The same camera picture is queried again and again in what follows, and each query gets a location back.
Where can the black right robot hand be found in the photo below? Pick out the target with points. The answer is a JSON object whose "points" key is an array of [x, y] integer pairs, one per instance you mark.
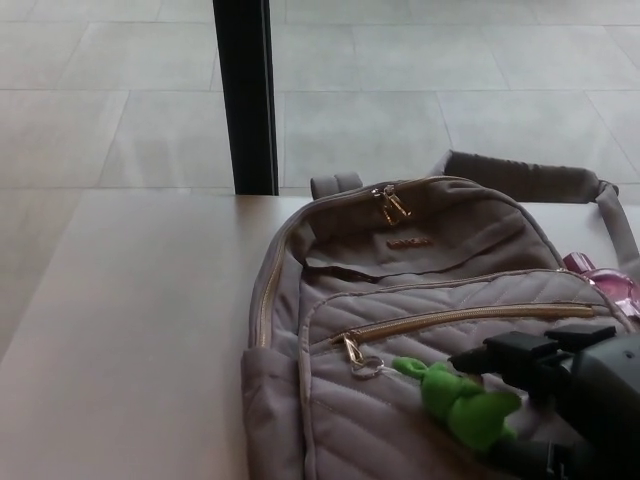
{"points": [[600, 400]]}

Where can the grey quilted backpack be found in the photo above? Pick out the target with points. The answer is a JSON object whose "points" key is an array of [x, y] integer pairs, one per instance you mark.
{"points": [[380, 400]]}

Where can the pink transparent bottle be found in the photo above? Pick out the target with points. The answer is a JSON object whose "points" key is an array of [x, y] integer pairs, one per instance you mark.
{"points": [[610, 282]]}

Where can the black window frame post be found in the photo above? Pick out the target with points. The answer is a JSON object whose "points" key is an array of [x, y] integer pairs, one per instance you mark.
{"points": [[247, 100]]}

